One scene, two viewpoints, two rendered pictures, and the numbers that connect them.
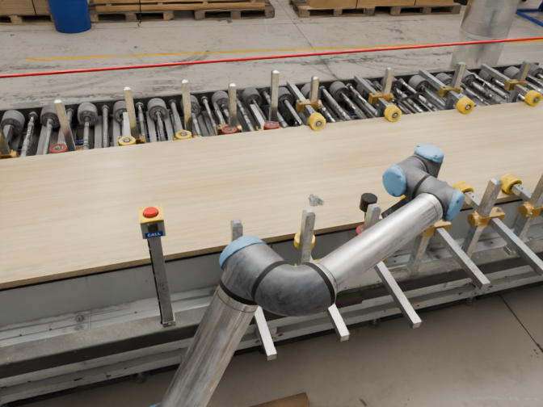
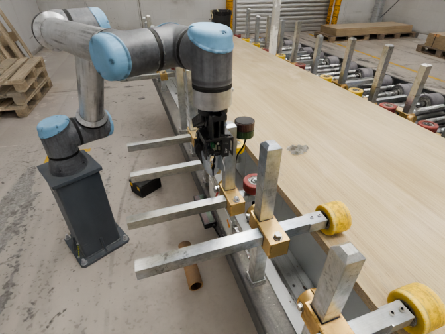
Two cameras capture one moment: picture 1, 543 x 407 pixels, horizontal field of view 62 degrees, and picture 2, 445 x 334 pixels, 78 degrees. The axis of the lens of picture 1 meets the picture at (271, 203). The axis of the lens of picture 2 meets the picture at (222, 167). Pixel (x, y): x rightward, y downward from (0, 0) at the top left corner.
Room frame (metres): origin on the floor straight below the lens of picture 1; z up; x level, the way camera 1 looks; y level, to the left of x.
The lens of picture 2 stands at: (1.22, -1.10, 1.46)
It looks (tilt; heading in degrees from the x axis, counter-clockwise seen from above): 35 degrees down; 89
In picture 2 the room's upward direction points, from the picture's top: straight up
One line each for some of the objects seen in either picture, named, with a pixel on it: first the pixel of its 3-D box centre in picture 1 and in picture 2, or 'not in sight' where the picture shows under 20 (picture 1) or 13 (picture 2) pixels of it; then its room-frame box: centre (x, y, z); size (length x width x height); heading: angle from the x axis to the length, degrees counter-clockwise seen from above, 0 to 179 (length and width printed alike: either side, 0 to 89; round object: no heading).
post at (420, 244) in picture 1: (425, 229); (261, 224); (1.33, -0.60, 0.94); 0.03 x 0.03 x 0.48; 18
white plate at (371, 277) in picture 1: (355, 279); (218, 208); (1.22, -0.35, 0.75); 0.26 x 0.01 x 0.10; 108
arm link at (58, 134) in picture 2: not in sight; (59, 135); (0.41, 0.16, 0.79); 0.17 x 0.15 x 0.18; 42
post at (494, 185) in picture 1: (477, 227); (316, 330); (1.41, -0.84, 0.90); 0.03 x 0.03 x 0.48; 18
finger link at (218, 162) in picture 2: not in sight; (220, 164); (1.22, -0.48, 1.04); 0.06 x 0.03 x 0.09; 108
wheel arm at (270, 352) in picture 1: (254, 304); (175, 140); (1.02, 0.04, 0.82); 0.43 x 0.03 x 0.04; 18
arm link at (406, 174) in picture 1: (406, 178); (175, 46); (1.12, -0.40, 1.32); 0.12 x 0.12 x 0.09; 42
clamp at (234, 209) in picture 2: not in sight; (231, 195); (1.26, -0.39, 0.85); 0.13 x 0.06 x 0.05; 108
